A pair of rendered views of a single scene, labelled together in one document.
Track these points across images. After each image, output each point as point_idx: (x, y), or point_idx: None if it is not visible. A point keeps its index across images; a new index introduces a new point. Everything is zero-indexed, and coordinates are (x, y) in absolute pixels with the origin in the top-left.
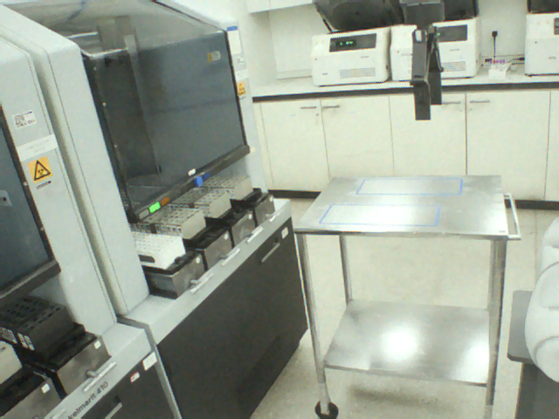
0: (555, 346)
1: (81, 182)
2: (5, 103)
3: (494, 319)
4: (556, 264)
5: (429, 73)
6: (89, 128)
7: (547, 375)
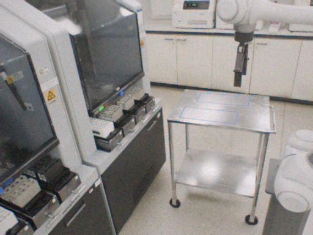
0: (287, 195)
1: (68, 98)
2: (35, 63)
3: (260, 168)
4: (291, 155)
5: None
6: (73, 72)
7: None
